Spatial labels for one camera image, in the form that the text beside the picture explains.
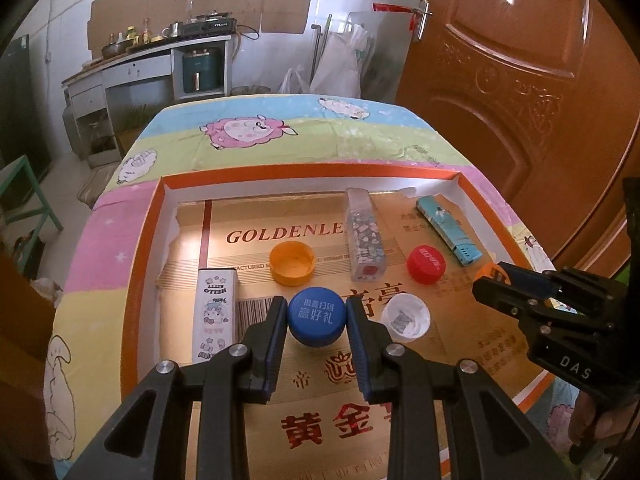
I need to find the dark green air fryer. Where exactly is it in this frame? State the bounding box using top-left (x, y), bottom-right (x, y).
top-left (182, 47), bottom-right (224, 95)

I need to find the large white sack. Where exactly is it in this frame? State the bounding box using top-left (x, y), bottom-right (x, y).
top-left (310, 24), bottom-right (373, 98)

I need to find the white kitchen counter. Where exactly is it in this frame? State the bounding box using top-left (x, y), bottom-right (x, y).
top-left (62, 32), bottom-right (237, 158)

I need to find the person's right hand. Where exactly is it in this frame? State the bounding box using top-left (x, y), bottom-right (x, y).
top-left (570, 391), bottom-right (603, 456)

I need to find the brown wooden door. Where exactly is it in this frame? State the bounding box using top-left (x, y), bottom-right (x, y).
top-left (395, 0), bottom-right (640, 281)

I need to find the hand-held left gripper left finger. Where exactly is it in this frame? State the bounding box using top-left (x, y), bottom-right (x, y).
top-left (64, 296), bottom-right (290, 480)

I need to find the black gas stove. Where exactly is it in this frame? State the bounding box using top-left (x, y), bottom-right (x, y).
top-left (181, 11), bottom-right (238, 36)

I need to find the orange cap with black mark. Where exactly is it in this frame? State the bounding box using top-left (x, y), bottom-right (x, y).
top-left (474, 264), bottom-right (507, 287)

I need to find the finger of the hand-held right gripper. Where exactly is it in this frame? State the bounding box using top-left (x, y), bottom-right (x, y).
top-left (496, 261), bottom-right (558, 298)
top-left (472, 276), bottom-right (533, 322)

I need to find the silver door handle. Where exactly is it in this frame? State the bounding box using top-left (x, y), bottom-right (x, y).
top-left (414, 0), bottom-right (434, 43)

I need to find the teal lighter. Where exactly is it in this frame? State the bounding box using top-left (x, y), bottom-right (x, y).
top-left (416, 196), bottom-right (482, 267)

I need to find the red bottle cap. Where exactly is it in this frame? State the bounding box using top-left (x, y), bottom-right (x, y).
top-left (406, 245), bottom-right (447, 285)

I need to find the green stool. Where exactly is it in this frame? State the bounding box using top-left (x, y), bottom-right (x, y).
top-left (0, 155), bottom-right (65, 233)

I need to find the blue bottle cap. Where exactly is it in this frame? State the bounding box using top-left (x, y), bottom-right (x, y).
top-left (287, 286), bottom-right (347, 348)

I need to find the white bottle cap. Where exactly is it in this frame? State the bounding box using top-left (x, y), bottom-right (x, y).
top-left (380, 293), bottom-right (431, 343)

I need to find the white cartoon print lighter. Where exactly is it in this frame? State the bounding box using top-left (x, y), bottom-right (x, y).
top-left (192, 267), bottom-right (238, 365)

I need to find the white plastic bag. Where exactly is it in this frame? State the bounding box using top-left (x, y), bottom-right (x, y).
top-left (278, 66), bottom-right (312, 95)

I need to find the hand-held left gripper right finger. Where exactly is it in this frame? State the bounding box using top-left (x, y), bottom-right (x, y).
top-left (346, 295), bottom-right (567, 480)

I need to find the floral print lighter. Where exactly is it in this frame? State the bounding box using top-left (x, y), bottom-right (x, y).
top-left (346, 187), bottom-right (388, 282)

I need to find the open orange bottle cap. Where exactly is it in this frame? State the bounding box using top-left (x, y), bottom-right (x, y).
top-left (269, 241), bottom-right (317, 286)

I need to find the shallow cardboard box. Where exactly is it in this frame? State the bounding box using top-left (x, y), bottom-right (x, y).
top-left (120, 170), bottom-right (556, 480)

